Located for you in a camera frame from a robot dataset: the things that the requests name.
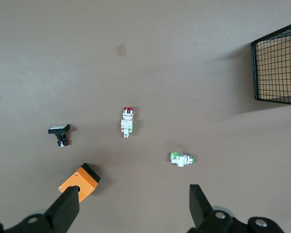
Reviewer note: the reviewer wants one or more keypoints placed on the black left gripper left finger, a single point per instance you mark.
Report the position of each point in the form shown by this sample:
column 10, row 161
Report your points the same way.
column 63, row 211

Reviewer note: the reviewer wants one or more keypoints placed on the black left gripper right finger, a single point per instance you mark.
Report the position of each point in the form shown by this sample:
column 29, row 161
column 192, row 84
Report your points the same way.
column 200, row 206

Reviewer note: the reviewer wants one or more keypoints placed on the red round push button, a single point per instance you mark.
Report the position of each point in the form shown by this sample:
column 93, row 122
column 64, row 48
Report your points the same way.
column 127, row 122

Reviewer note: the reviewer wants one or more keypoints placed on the green round push button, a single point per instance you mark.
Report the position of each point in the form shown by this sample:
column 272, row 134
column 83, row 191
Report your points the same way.
column 180, row 159

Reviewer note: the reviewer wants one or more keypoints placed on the black square white-top push button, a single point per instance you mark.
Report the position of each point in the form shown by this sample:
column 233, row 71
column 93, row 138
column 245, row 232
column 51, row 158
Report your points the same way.
column 59, row 129

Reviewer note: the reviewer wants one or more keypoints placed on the brown tape patch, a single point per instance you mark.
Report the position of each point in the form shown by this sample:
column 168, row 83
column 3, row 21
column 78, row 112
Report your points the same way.
column 121, row 50

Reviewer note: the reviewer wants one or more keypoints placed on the orange button enclosure box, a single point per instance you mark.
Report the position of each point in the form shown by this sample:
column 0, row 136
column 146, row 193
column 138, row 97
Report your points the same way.
column 83, row 178

